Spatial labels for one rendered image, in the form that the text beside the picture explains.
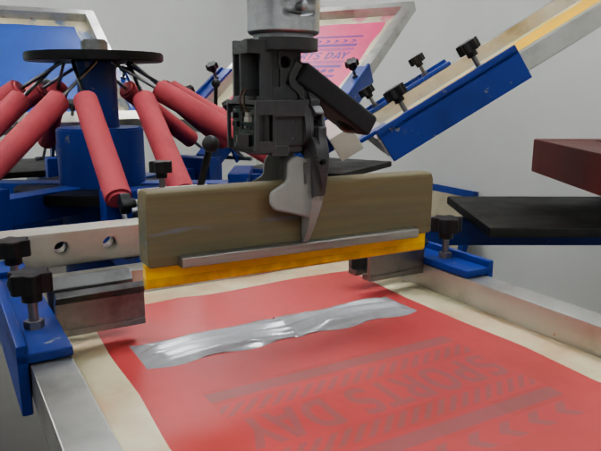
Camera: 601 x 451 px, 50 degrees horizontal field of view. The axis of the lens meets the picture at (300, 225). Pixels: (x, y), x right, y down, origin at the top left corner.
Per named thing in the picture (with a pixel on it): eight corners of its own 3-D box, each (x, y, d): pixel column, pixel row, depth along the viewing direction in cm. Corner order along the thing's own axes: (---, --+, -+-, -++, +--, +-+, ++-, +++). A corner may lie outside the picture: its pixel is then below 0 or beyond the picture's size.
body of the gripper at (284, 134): (226, 154, 69) (224, 38, 67) (295, 150, 74) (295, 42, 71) (257, 161, 63) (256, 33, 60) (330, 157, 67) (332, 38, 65)
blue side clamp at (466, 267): (490, 308, 89) (494, 259, 88) (464, 314, 87) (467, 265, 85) (365, 259, 115) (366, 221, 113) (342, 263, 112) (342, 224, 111)
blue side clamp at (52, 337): (78, 404, 62) (72, 336, 61) (22, 417, 60) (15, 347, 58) (33, 312, 87) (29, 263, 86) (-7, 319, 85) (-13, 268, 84)
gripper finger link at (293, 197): (265, 246, 67) (258, 158, 67) (313, 240, 70) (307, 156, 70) (278, 248, 64) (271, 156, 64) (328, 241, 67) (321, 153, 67)
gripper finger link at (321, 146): (295, 198, 69) (289, 117, 69) (309, 196, 70) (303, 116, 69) (317, 196, 65) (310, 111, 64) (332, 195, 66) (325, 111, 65)
